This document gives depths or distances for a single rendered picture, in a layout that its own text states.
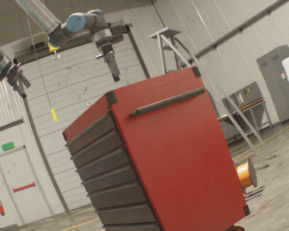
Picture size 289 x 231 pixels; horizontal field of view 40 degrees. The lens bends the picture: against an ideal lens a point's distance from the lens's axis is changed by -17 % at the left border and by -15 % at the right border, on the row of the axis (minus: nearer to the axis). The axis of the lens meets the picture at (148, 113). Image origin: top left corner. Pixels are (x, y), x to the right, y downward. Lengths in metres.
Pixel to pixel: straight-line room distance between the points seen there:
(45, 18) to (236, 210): 1.30
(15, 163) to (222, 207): 10.42
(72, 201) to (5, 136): 2.73
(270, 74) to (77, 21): 9.56
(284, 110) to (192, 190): 9.36
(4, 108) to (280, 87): 7.75
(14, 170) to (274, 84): 7.51
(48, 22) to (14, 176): 10.25
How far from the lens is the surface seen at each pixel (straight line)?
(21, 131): 12.45
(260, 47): 12.04
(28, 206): 12.09
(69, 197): 12.40
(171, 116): 1.97
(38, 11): 2.01
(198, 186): 1.97
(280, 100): 11.23
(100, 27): 2.04
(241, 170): 3.37
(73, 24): 1.97
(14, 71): 2.10
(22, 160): 12.22
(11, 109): 12.56
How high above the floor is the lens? 0.64
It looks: 5 degrees up
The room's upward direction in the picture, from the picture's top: 22 degrees counter-clockwise
